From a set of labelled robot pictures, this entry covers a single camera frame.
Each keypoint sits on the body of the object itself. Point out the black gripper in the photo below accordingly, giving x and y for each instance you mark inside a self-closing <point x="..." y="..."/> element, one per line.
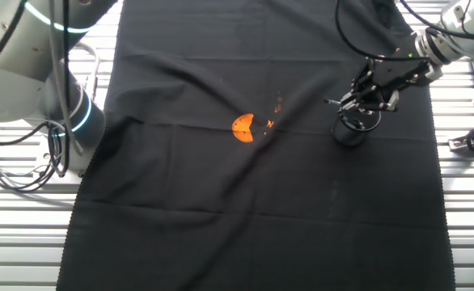
<point x="399" y="74"/>

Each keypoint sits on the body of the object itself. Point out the clear gel pen black grip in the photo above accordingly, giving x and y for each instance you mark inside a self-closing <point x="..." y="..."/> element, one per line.
<point x="333" y="102"/>
<point x="357" y="126"/>
<point x="344" y="118"/>

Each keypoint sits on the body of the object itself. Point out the black mesh pen holder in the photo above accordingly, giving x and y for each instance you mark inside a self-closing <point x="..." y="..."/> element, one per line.
<point x="347" y="138"/>

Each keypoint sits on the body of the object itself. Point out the orange round patch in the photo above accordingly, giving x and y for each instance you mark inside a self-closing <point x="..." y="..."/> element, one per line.
<point x="243" y="131"/>

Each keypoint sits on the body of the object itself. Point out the black table cloth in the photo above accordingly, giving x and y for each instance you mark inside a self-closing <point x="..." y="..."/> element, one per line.
<point x="221" y="202"/>

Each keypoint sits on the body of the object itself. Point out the metal camera bracket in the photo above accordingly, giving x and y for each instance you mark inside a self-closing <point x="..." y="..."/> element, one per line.
<point x="457" y="143"/>

